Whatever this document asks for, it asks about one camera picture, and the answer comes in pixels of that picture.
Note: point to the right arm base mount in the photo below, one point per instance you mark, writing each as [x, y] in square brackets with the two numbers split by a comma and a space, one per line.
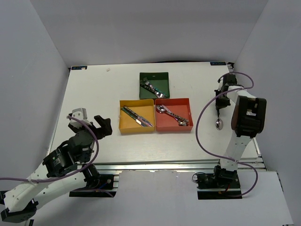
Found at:
[209, 189]

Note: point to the red container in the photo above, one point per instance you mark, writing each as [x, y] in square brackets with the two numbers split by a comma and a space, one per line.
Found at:
[168, 124]

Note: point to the pink handled fork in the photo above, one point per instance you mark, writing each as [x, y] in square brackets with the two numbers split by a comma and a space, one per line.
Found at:
[147, 80]

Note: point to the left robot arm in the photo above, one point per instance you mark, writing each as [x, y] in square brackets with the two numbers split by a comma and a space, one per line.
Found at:
[69, 167]

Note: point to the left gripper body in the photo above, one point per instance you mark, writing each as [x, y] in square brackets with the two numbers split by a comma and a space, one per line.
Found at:
[104, 130]

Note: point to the green handled spoon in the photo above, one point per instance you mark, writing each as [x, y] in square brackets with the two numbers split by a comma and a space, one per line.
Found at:
[219, 122]

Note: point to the green handled knife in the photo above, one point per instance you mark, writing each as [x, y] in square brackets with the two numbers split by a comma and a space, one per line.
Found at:
[134, 116]

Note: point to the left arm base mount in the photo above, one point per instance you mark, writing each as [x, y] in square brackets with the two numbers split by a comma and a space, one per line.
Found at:
[97, 185]

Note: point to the pink handled knife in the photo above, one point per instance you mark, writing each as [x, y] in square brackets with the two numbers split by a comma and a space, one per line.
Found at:
[140, 118]

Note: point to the left blue corner label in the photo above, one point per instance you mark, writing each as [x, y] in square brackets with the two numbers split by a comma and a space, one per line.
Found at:
[79, 67]

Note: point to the green handled fork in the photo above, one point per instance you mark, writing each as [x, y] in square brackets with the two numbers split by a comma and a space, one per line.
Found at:
[159, 93]

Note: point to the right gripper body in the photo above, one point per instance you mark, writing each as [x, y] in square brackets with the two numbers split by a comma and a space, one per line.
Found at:
[222, 101]

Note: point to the black handled fork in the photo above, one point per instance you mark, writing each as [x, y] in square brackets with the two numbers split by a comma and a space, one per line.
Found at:
[152, 89]

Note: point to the green container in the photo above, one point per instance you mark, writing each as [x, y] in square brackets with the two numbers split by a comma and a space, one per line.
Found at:
[159, 80]

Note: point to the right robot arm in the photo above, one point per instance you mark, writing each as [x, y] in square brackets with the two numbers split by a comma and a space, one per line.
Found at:
[247, 121]

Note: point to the blue corner label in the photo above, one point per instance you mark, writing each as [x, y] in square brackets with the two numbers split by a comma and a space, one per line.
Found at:
[79, 67]
[217, 63]

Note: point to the yellow container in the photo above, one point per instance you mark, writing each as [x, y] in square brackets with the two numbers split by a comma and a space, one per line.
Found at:
[143, 108]

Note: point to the black handled knife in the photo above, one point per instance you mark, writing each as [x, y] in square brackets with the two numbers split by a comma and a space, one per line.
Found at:
[139, 119]

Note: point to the right blue corner label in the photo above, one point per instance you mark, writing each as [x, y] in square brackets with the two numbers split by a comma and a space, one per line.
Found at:
[217, 63]

